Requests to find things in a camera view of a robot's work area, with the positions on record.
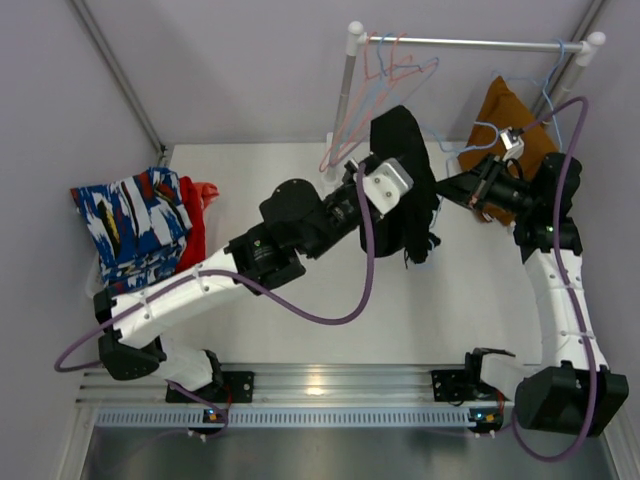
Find aluminium mounting rail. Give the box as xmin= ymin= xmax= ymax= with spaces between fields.
xmin=74 ymin=363 xmax=526 ymax=406

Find white clothes rack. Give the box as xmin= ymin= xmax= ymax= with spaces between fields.
xmin=319 ymin=21 xmax=606 ymax=186

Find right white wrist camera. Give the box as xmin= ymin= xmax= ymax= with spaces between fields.
xmin=499 ymin=127 xmax=525 ymax=162

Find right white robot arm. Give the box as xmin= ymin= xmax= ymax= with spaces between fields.
xmin=436 ymin=152 xmax=629 ymax=437

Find blue patterned trousers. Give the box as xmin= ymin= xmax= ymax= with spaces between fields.
xmin=70 ymin=167 xmax=192 ymax=295

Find grey slotted cable duct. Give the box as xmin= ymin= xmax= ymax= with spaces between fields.
xmin=95 ymin=406 xmax=482 ymax=428

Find white plastic laundry basket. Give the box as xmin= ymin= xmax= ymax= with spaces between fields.
xmin=84 ymin=254 xmax=107 ymax=300

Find black trousers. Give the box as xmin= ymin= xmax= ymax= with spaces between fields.
xmin=365 ymin=105 xmax=440 ymax=264

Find brown trousers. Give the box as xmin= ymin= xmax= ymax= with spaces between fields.
xmin=457 ymin=75 xmax=560 ymax=225

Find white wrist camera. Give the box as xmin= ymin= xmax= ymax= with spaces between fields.
xmin=499 ymin=127 xmax=525 ymax=162
xmin=363 ymin=158 xmax=414 ymax=216

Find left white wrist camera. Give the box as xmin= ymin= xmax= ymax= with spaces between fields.
xmin=363 ymin=158 xmax=414 ymax=216

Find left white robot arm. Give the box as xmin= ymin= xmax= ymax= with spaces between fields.
xmin=94 ymin=155 xmax=382 ymax=392

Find orange white patterned trousers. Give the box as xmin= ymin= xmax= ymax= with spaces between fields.
xmin=193 ymin=182 xmax=219 ymax=210

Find red trousers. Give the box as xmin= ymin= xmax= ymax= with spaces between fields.
xmin=175 ymin=176 xmax=208 ymax=273

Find light blue hanger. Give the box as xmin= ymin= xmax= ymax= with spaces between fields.
xmin=420 ymin=120 xmax=500 ymax=177
xmin=327 ymin=32 xmax=441 ymax=169
xmin=492 ymin=38 xmax=571 ymax=151

